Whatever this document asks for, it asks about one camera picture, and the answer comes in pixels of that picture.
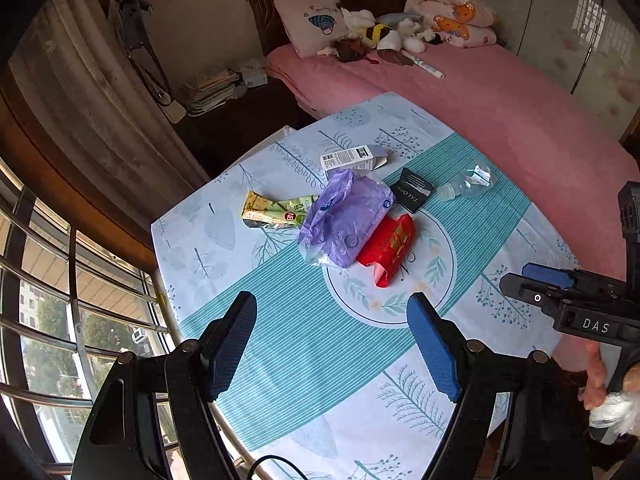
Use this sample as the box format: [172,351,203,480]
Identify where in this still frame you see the stack of papers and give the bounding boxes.
[179,68,240,117]

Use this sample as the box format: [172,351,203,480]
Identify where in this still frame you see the black Talopn card box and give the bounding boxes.
[390,168,434,214]

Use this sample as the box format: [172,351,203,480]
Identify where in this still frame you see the white red tube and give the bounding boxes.
[401,50,446,79]

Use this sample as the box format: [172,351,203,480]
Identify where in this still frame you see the brown plush toy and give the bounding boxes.
[318,37,413,66]

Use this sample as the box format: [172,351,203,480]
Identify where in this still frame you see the dark nightstand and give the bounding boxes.
[174,78,316,179]

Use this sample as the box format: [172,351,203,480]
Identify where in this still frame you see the white pillow with blue print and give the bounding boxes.
[274,0,348,58]

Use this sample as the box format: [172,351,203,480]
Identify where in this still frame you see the person's right hand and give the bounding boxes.
[580,340,640,410]

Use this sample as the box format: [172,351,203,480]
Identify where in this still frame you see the pink bed sheet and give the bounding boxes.
[267,44,639,278]

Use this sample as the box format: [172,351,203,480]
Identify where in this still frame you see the tissue box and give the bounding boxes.
[239,58,268,89]

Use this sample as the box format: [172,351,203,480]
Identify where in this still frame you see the white plush toy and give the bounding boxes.
[341,9,440,54]

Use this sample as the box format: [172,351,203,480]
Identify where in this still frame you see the red gold paper box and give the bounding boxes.
[357,214,416,288]

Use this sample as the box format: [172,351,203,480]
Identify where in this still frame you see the beige lace curtain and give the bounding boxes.
[9,0,208,230]

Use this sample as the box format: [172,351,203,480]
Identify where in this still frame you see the clear plastic bottle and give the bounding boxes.
[436,160,496,202]

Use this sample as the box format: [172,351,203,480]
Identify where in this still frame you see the bee plush toy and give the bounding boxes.
[363,23,402,52]

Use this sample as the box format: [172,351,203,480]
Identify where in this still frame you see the barred window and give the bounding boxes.
[1,165,181,479]

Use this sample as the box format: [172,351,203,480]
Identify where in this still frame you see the hanging bag on hook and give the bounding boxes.
[112,0,186,125]

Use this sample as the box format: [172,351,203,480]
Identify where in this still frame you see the purple plastic bag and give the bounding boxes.
[297,169,395,269]

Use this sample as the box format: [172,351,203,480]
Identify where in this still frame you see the leaf-patterned white teal tablecloth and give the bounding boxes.
[151,93,577,479]

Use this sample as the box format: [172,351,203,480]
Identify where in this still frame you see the white grey carton box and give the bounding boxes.
[320,144,388,172]

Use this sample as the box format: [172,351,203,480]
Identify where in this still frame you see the white wardrobe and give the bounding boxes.
[483,0,639,141]

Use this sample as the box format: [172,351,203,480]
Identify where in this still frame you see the green yellow snack wrapper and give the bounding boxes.
[241,191,318,229]

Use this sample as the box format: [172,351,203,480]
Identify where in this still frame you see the folded bear-print blanket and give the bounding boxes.
[405,0,498,49]

